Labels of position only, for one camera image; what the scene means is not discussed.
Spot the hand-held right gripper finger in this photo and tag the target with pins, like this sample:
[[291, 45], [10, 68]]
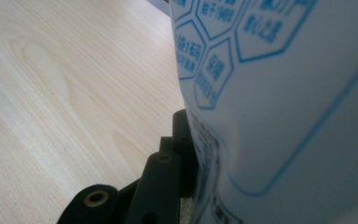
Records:
[[183, 149]]

